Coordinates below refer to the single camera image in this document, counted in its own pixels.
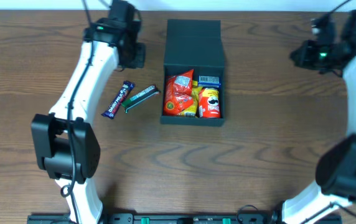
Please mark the red candy bag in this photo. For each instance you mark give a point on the red candy bag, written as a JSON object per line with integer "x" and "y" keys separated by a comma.
{"x": 178, "y": 92}

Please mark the blue small card box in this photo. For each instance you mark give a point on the blue small card box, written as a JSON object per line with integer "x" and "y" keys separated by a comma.
{"x": 209, "y": 81}

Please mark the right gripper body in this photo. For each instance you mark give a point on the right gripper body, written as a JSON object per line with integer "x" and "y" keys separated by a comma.
{"x": 300, "y": 55}

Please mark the red Pringles can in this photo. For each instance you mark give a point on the red Pringles can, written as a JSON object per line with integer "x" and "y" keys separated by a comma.
{"x": 209, "y": 106}

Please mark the black gift box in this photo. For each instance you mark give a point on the black gift box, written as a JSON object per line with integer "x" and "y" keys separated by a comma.
{"x": 195, "y": 45}

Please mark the yellow snack bag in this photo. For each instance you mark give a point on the yellow snack bag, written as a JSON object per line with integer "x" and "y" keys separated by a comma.
{"x": 191, "y": 111}

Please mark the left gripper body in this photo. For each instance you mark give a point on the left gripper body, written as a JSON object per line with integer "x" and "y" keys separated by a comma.
{"x": 137, "y": 54}

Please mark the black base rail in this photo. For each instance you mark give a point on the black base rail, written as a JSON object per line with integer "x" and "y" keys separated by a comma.
{"x": 128, "y": 218}

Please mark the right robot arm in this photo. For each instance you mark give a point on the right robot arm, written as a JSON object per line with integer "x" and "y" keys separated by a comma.
{"x": 334, "y": 186}

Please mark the purple Dairy Milk bar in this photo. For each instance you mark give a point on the purple Dairy Milk bar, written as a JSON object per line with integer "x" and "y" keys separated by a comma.
{"x": 114, "y": 106}

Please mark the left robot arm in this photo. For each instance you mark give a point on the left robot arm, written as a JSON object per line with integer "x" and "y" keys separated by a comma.
{"x": 64, "y": 141}

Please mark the green gum pack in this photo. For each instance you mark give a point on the green gum pack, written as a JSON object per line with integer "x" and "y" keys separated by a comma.
{"x": 140, "y": 97}

